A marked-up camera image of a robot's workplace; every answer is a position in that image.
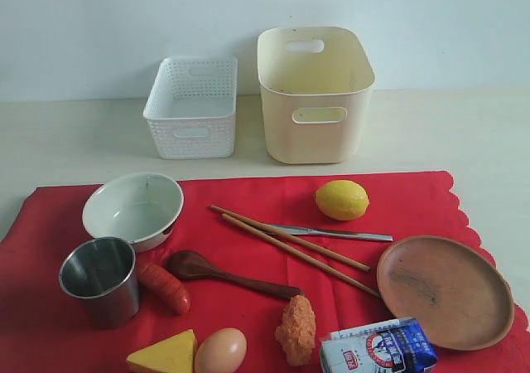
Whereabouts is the yellow lemon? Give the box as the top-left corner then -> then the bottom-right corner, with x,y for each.
315,179 -> 369,220

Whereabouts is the red sausage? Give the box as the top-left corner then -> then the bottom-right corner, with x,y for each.
136,261 -> 190,315

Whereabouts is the yellow cheese wedge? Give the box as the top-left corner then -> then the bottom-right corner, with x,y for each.
126,329 -> 197,373

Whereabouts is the blue white milk carton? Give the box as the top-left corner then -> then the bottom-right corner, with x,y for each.
319,317 -> 438,373

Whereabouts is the silver metal knife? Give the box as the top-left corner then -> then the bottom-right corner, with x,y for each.
269,224 -> 393,242

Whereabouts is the red table cloth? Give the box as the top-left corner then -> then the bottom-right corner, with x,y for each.
0,170 -> 530,373

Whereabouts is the white perforated plastic basket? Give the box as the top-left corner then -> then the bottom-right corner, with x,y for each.
143,57 -> 238,159

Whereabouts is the cream plastic bin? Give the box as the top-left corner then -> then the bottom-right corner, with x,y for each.
257,27 -> 375,164

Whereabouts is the dark wooden spoon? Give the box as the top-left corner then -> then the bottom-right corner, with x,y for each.
166,249 -> 305,301

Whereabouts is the white ceramic bowl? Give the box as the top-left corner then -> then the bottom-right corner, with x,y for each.
82,172 -> 184,253

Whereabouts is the upper wooden chopstick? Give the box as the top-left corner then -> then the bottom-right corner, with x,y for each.
210,205 -> 370,273

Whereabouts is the wooden chopstick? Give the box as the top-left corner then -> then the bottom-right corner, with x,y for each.
210,205 -> 370,273
221,214 -> 381,298

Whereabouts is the lower wooden chopstick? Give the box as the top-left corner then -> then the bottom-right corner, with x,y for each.
221,214 -> 381,298

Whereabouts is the orange fried chicken piece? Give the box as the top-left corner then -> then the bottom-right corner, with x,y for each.
275,295 -> 316,366

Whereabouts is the brown egg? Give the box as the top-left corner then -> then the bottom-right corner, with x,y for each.
194,327 -> 247,373

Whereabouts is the stainless steel cup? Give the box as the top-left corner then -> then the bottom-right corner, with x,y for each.
59,237 -> 140,329

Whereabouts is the brown wooden plate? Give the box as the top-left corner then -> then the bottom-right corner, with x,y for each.
377,235 -> 514,351

